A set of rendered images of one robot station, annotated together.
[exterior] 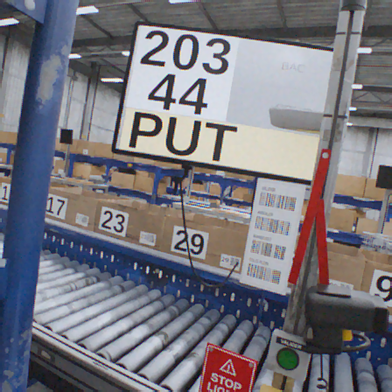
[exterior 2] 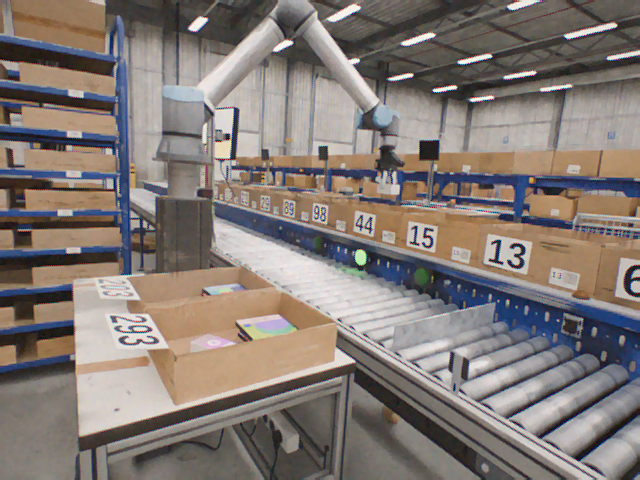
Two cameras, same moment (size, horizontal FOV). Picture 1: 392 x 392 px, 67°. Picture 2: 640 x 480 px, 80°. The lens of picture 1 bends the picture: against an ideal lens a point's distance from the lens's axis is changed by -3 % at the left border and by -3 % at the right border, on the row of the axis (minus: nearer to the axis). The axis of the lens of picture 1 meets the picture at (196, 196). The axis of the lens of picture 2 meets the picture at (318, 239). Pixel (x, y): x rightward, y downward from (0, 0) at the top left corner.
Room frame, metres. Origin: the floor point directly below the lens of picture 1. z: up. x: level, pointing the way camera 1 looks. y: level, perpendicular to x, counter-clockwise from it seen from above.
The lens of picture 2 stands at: (-0.97, -1.93, 1.20)
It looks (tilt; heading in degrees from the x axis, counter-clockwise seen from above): 10 degrees down; 33
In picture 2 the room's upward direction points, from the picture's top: 3 degrees clockwise
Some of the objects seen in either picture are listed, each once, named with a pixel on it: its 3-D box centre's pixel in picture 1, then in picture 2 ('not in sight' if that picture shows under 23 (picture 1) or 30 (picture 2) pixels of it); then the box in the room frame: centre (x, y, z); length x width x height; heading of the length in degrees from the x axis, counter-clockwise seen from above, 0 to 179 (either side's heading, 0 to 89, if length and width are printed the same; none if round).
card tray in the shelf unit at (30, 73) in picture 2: not in sight; (69, 85); (0.08, 0.37, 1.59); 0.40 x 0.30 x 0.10; 156
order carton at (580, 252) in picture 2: not in sight; (551, 255); (0.58, -1.91, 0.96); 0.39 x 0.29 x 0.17; 66
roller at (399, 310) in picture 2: not in sight; (394, 314); (0.28, -1.47, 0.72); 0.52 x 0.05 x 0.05; 156
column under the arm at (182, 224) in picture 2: not in sight; (182, 237); (0.01, -0.65, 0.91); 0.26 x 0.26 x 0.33; 66
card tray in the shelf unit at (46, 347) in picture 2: not in sight; (79, 332); (0.08, 0.39, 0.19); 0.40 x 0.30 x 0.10; 157
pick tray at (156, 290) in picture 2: not in sight; (200, 297); (-0.20, -1.02, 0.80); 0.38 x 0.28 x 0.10; 158
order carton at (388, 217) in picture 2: not in sight; (394, 224); (0.89, -1.20, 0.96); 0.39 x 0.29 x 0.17; 66
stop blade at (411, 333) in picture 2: not in sight; (448, 326); (0.18, -1.68, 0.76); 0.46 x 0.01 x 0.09; 156
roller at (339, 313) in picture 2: not in sight; (382, 308); (0.30, -1.41, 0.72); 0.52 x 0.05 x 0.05; 156
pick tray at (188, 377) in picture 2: not in sight; (240, 335); (-0.33, -1.31, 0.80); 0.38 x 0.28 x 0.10; 158
